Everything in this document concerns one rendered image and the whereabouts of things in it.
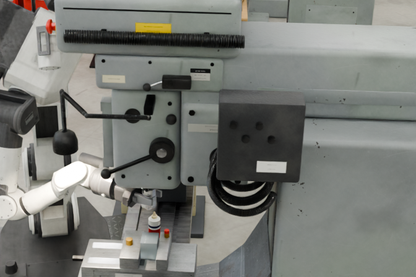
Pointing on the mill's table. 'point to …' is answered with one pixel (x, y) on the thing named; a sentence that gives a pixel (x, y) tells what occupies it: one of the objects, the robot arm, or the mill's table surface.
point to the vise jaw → (125, 258)
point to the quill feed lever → (164, 152)
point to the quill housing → (145, 138)
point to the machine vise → (167, 263)
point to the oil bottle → (154, 224)
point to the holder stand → (176, 196)
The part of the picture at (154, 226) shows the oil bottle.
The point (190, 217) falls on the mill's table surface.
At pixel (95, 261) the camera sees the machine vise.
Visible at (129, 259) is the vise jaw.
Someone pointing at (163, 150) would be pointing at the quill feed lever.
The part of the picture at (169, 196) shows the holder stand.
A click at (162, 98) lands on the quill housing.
